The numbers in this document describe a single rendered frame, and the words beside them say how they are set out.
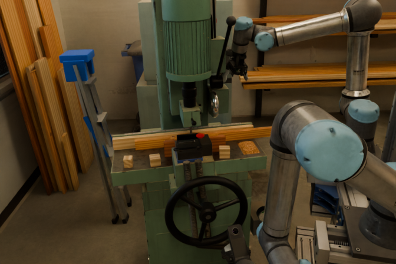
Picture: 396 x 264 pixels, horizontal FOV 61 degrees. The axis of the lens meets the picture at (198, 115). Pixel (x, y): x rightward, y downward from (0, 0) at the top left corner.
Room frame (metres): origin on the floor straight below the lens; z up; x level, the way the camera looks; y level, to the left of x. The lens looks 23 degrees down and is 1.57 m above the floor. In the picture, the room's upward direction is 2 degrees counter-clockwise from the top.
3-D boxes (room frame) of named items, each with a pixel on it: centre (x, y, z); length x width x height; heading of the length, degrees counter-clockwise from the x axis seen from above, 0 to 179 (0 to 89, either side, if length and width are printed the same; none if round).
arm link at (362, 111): (1.29, -0.69, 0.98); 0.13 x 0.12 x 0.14; 168
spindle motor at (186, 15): (1.26, 0.03, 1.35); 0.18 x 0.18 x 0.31
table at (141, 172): (1.15, 0.04, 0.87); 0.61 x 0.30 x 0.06; 99
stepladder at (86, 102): (1.94, 0.64, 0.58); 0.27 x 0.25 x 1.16; 92
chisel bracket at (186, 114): (1.28, 0.03, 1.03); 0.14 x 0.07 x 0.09; 9
